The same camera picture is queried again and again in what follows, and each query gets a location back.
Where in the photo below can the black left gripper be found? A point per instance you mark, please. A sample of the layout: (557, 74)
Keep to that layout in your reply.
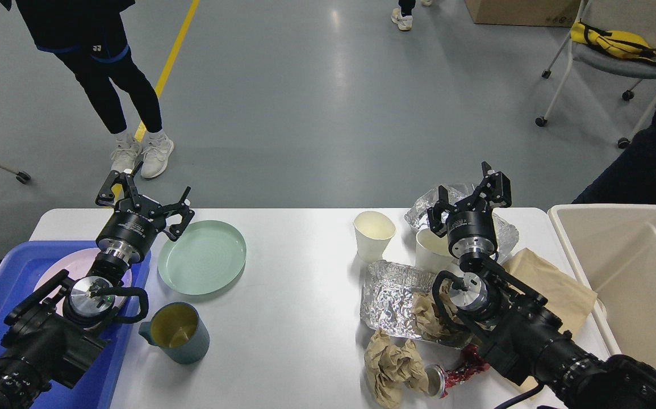
(128, 235)

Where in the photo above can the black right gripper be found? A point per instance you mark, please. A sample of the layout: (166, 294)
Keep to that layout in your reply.
(468, 222)

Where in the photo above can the green plate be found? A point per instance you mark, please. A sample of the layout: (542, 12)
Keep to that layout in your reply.
(206, 258)

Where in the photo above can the teal mug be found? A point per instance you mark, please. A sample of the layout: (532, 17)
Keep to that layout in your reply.
(178, 331)

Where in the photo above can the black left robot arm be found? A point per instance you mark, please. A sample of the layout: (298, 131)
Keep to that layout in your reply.
(54, 335)

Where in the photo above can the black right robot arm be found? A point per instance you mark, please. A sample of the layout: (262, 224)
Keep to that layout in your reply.
(519, 336)

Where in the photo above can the crumpled foil sheet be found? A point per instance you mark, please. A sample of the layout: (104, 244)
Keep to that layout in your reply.
(416, 217)

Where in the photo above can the white paper bowl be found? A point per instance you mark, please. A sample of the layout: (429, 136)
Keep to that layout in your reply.
(431, 253)

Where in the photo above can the pink plate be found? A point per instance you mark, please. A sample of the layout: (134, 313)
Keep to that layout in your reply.
(77, 264)

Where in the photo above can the white paper cup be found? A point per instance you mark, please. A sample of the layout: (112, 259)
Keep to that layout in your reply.
(373, 230)

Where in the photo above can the aluminium foil tray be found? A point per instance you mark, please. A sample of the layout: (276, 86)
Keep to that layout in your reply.
(386, 300)

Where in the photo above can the crumpled brown paper in tray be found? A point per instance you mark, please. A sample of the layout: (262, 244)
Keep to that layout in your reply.
(426, 319)

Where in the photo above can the grey caster leg at left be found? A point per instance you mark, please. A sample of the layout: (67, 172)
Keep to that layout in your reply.
(20, 175)

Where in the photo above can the flat brown paper bag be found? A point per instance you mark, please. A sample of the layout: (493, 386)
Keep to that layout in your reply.
(569, 299)

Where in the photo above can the blue plastic tray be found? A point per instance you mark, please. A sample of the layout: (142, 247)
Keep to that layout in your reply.
(20, 272)

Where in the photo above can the person in black leggings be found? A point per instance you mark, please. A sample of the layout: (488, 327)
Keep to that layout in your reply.
(89, 38)

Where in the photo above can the beige plastic bin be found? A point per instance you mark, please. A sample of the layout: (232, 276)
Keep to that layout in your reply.
(612, 250)

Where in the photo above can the crushed red can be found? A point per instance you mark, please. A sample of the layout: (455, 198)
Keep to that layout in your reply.
(440, 379)

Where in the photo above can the crumpled brown paper ball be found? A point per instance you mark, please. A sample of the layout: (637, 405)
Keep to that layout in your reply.
(390, 368)

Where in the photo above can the person in white sneakers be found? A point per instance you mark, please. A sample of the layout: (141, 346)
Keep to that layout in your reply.
(402, 15)

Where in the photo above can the cardboard box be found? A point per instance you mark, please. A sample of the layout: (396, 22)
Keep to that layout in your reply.
(524, 13)

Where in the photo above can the grey wheeled chair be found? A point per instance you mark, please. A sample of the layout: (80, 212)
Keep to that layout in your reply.
(610, 17)

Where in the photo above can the yellow bag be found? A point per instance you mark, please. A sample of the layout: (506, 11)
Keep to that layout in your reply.
(614, 43)

